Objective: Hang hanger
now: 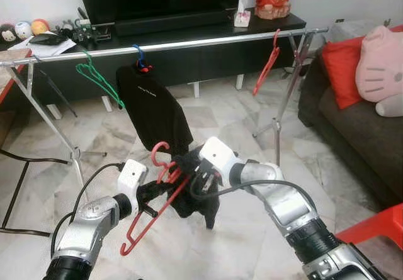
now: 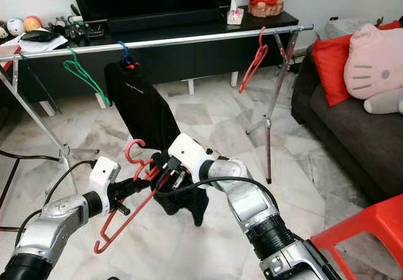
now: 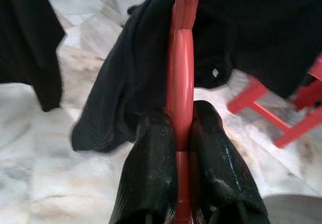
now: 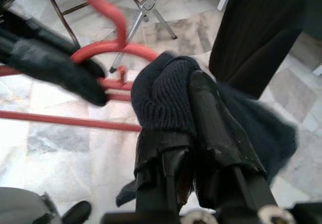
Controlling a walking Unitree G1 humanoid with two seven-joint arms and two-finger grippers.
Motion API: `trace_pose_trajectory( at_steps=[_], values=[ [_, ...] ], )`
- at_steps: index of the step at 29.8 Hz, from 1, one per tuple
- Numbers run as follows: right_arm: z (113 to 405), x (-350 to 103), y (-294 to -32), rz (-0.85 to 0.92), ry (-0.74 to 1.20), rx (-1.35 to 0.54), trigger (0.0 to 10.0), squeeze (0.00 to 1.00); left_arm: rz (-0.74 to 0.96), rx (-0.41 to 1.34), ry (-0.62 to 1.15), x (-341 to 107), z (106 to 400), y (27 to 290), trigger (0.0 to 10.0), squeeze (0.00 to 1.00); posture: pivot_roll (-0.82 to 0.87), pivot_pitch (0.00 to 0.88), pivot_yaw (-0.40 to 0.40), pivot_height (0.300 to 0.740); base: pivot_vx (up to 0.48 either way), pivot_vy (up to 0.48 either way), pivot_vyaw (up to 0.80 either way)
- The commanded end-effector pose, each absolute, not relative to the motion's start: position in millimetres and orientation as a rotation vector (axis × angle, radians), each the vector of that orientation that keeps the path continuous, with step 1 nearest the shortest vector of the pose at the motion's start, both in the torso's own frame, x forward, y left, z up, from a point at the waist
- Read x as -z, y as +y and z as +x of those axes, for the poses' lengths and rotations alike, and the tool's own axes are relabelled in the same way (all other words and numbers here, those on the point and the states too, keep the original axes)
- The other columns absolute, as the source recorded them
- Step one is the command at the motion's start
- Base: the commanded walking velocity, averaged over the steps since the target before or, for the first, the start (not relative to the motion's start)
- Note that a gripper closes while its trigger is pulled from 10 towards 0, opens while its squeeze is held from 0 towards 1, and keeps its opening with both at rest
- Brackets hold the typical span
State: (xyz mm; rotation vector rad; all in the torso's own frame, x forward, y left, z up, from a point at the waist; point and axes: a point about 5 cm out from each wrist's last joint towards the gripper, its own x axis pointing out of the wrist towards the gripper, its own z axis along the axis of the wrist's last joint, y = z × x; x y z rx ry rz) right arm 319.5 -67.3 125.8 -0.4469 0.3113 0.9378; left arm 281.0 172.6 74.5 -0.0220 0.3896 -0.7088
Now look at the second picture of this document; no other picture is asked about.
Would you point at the black t-shirt with print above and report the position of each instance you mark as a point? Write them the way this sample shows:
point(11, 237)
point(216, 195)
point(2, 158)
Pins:
point(138, 107)

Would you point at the red plastic stool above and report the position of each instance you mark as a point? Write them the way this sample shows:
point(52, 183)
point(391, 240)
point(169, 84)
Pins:
point(365, 236)

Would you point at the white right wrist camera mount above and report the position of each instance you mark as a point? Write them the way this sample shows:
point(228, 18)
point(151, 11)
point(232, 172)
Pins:
point(189, 151)

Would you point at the white paper sheets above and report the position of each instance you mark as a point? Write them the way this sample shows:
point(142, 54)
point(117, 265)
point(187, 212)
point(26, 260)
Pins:
point(38, 47)

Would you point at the red cushion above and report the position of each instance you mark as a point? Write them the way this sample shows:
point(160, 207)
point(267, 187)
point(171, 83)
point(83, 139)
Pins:
point(330, 66)

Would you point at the red plastic hanger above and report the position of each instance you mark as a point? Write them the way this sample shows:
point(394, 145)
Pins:
point(254, 63)

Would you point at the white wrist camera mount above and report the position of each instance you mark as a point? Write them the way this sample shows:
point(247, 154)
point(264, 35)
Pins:
point(104, 176)
point(189, 151)

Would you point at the side table with lace cloth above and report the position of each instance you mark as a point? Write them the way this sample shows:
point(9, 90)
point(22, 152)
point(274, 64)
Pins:
point(349, 27)

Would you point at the white pink tissue box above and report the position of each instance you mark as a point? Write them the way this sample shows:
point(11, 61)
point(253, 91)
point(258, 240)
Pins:
point(235, 16)

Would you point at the orange round plush toy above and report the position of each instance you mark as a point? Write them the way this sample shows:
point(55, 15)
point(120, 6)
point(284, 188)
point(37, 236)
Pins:
point(33, 23)

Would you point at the white round plush toy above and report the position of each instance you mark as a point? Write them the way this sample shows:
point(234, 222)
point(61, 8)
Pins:
point(16, 27)

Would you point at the dark brown fabric sofa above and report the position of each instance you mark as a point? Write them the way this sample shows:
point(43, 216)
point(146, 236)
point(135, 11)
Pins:
point(346, 141)

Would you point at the brown round plush toy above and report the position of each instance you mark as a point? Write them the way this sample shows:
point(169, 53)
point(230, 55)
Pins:
point(4, 29)

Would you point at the table with red edge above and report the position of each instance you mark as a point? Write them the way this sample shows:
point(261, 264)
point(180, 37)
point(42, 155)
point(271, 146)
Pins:
point(9, 60)

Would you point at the black flat pouch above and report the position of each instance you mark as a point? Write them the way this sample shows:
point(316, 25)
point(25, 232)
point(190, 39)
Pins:
point(39, 36)

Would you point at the blue plastic hanger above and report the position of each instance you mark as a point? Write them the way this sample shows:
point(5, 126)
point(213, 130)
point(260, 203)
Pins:
point(127, 56)

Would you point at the silver metal clothes rack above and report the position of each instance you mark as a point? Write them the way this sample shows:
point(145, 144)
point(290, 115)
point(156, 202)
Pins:
point(182, 39)

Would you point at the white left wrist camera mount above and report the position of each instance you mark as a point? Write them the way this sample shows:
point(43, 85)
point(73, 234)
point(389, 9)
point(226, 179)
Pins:
point(104, 176)

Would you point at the pink cat face cushion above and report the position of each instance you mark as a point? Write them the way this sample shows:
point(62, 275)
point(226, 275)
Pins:
point(374, 63)

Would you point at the black tv console cabinet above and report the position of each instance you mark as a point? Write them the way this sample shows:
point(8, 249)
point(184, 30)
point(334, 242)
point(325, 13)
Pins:
point(214, 50)

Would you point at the salmon pink plastic hanger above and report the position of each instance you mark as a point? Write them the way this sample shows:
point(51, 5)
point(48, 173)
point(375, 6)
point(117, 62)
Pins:
point(126, 220)

